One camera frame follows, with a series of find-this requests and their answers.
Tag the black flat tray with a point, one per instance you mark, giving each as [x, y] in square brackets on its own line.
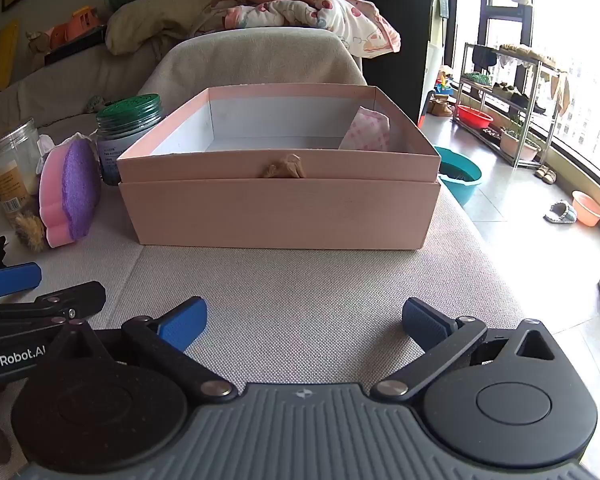
[74, 46]

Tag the small plush toy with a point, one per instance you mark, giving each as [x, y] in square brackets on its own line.
[94, 104]

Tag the pink checkered packet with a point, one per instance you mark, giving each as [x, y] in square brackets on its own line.
[367, 132]

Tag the green-lidded glass jar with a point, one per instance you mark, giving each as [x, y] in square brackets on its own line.
[127, 130]

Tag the clear plastic jar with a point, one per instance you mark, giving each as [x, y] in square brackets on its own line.
[12, 165]

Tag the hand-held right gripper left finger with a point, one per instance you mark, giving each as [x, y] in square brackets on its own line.
[185, 321]

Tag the teal plastic basin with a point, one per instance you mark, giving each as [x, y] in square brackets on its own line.
[460, 175]

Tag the brown furry tail toy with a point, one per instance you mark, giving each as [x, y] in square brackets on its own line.
[29, 232]

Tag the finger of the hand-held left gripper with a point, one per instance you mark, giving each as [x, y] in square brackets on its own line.
[74, 297]
[14, 279]

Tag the white tissue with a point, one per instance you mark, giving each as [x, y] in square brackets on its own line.
[62, 141]

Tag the red plastic basin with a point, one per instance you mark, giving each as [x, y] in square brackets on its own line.
[472, 116]

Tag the pair of beige sandals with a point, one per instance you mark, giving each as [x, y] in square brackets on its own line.
[545, 174]

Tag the potted plant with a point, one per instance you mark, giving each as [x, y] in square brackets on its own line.
[520, 142]

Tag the brown furry pom-pom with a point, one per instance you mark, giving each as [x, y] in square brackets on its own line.
[283, 167]

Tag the metal shoe rack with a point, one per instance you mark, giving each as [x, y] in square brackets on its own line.
[517, 95]

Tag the floral print blanket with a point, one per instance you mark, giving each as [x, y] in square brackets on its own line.
[300, 7]

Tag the pink cardboard box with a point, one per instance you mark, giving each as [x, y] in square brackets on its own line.
[280, 205]

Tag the yellow banana plush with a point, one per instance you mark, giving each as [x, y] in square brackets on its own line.
[4, 57]

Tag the brown boots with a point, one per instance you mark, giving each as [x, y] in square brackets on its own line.
[440, 106]

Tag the cream pillow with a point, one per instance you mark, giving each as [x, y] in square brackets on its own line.
[144, 25]

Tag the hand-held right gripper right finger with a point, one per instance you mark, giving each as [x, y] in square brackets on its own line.
[425, 322]

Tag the grey slipper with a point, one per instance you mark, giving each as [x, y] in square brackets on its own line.
[561, 212]

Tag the pink and purple sponge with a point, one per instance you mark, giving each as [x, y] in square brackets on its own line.
[72, 192]

